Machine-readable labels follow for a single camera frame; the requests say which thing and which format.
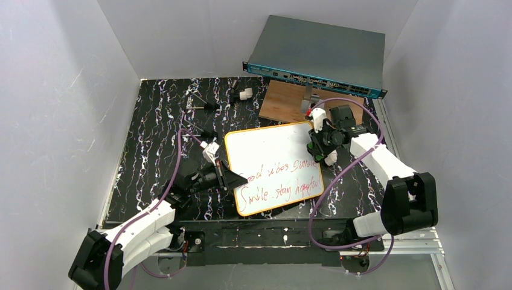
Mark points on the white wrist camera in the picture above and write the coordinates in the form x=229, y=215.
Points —
x=316, y=116
x=209, y=151

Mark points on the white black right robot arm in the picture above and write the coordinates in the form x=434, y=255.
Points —
x=410, y=199

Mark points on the grey metal bracket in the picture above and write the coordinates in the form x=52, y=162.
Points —
x=309, y=99

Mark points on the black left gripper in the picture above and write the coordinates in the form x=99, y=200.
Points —
x=220, y=176

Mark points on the orange framed whiteboard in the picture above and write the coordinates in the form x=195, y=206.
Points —
x=276, y=164

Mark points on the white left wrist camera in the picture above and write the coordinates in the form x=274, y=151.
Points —
x=209, y=151

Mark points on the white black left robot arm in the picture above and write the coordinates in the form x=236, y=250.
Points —
x=104, y=258

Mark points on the teal network switch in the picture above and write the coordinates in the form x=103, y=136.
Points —
x=339, y=59

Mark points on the green black whiteboard eraser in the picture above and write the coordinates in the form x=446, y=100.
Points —
x=315, y=151

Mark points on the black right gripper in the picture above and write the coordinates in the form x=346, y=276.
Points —
x=320, y=145

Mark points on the brown wooden board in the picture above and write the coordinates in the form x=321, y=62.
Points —
x=282, y=101

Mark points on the white pipe elbow fitting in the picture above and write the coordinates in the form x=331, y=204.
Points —
x=331, y=159

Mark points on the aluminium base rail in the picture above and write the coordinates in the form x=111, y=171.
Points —
x=260, y=243

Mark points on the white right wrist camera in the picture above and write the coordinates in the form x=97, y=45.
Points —
x=316, y=116

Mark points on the white black pipe fitting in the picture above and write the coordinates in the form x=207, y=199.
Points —
x=241, y=95

